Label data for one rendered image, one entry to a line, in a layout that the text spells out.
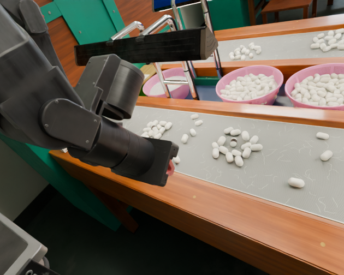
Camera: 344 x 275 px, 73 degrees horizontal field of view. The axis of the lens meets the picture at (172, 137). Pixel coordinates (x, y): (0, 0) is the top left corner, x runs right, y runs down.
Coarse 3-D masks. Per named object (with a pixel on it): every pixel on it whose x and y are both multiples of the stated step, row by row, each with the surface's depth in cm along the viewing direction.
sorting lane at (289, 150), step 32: (128, 128) 105; (192, 128) 90; (224, 128) 84; (256, 128) 79; (288, 128) 74; (320, 128) 70; (192, 160) 77; (224, 160) 73; (256, 160) 69; (288, 160) 65; (320, 160) 62; (256, 192) 61; (288, 192) 58; (320, 192) 56
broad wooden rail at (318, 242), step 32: (64, 160) 101; (128, 192) 80; (160, 192) 69; (192, 192) 65; (224, 192) 62; (192, 224) 66; (224, 224) 55; (256, 224) 53; (288, 224) 51; (320, 224) 48; (256, 256) 57; (288, 256) 47; (320, 256) 44
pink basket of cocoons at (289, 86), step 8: (320, 64) 88; (328, 64) 86; (336, 64) 85; (304, 72) 89; (312, 72) 89; (320, 72) 89; (288, 80) 87; (296, 80) 89; (288, 88) 87; (288, 96) 81; (296, 104) 80; (304, 104) 75
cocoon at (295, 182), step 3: (288, 180) 59; (291, 180) 58; (294, 180) 58; (297, 180) 58; (300, 180) 58; (291, 183) 58; (294, 183) 58; (297, 183) 57; (300, 183) 57; (303, 183) 57; (294, 186) 58; (297, 186) 58; (300, 186) 57; (303, 186) 57
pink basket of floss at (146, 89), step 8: (168, 72) 132; (176, 72) 130; (152, 80) 131; (144, 88) 125; (176, 88) 111; (184, 88) 116; (152, 96) 115; (160, 96) 114; (176, 96) 116; (184, 96) 119
